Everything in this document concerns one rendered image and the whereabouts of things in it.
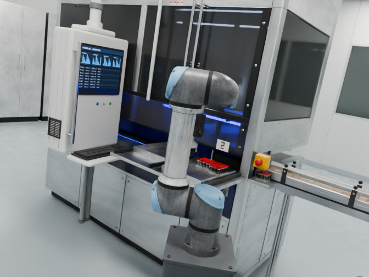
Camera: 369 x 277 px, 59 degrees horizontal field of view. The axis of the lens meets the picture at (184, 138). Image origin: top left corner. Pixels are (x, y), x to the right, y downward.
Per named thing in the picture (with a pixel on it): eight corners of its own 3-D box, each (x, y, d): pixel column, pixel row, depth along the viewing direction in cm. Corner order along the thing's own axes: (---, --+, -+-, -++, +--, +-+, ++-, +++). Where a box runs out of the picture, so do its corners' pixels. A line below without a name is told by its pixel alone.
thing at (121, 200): (121, 177, 401) (129, 106, 383) (280, 254, 282) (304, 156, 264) (44, 195, 322) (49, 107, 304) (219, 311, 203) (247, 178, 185)
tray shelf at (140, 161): (162, 147, 233) (163, 144, 232) (250, 178, 192) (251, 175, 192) (109, 154, 195) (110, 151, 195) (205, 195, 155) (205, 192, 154)
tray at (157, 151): (168, 145, 229) (169, 141, 229) (198, 156, 214) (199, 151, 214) (133, 151, 203) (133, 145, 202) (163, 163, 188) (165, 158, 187)
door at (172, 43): (138, 91, 235) (149, 5, 222) (189, 104, 208) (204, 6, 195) (137, 91, 234) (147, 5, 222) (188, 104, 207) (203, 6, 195)
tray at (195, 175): (197, 162, 201) (199, 156, 200) (234, 176, 186) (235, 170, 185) (161, 171, 174) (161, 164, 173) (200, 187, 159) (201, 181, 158)
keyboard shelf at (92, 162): (107, 146, 242) (108, 143, 242) (137, 156, 229) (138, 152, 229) (57, 155, 204) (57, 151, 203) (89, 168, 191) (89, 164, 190)
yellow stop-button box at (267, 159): (258, 164, 187) (261, 152, 186) (269, 168, 183) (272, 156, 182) (252, 166, 181) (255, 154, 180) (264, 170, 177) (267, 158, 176)
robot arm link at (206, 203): (219, 232, 116) (227, 197, 113) (182, 225, 117) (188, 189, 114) (221, 217, 127) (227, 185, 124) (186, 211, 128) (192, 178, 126)
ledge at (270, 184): (258, 177, 196) (258, 175, 196) (278, 184, 188) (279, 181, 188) (247, 182, 185) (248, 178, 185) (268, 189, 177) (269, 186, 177)
